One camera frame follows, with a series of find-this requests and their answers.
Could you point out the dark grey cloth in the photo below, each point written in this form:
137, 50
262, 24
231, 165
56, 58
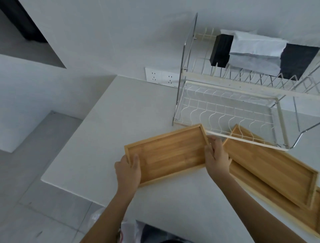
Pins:
298, 61

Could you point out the person's left thumb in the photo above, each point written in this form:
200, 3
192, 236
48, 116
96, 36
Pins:
136, 161

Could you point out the white wall socket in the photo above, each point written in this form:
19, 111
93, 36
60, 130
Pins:
171, 79
153, 74

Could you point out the two-tier metal dish rack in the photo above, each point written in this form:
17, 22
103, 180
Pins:
225, 110

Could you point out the person's left hand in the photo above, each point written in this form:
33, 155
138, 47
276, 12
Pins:
127, 175

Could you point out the small bamboo tray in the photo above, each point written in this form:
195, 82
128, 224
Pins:
167, 154

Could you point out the clear plastic bag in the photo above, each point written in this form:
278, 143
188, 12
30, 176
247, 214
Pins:
130, 229

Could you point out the medium bamboo tray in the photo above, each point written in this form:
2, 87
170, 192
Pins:
275, 167

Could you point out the person's left forearm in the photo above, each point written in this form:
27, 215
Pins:
110, 217

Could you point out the person's right forearm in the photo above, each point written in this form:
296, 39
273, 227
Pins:
252, 212

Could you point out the person's right hand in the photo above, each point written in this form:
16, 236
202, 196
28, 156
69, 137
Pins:
218, 162

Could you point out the large bamboo tray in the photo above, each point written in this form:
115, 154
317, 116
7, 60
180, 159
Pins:
280, 202

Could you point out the black block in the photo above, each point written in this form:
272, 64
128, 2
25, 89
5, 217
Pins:
220, 50

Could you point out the person's right thumb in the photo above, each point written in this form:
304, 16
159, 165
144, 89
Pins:
209, 152

